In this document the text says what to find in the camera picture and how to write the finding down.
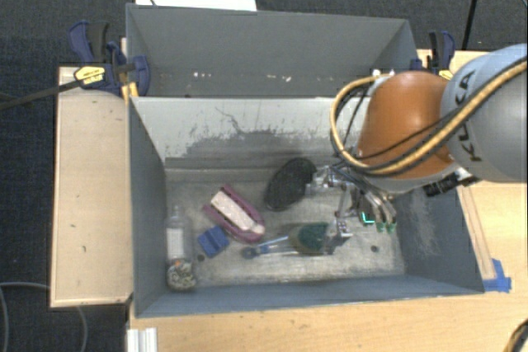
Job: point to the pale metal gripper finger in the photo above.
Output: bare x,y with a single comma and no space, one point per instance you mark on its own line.
340,234
318,179

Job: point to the purple and white brush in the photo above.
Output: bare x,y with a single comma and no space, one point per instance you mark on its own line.
235,212

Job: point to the small blue ridged block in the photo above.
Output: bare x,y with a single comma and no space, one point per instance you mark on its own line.
213,241

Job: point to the grey metal bin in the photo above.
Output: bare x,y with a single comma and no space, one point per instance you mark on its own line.
264,53

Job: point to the clear glass bottle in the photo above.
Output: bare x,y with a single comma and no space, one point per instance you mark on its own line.
177,243

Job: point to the pale wood flat board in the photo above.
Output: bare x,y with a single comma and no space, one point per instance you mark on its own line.
92,198

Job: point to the black cylinder on white bracket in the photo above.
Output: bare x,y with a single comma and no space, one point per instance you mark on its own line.
442,185

